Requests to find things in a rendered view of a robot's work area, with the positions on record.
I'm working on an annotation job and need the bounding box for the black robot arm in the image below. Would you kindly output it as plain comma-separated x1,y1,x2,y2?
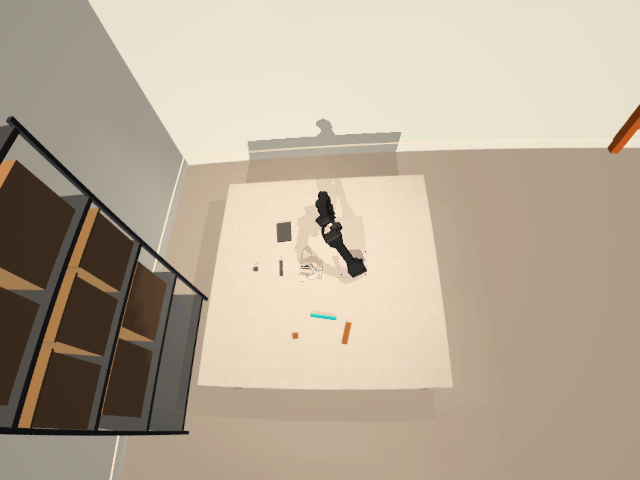
315,191,367,278

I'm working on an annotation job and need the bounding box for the orange flat bar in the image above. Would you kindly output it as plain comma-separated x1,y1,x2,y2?
342,322,352,344

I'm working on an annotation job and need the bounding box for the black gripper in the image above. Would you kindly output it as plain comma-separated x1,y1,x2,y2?
330,212,342,231

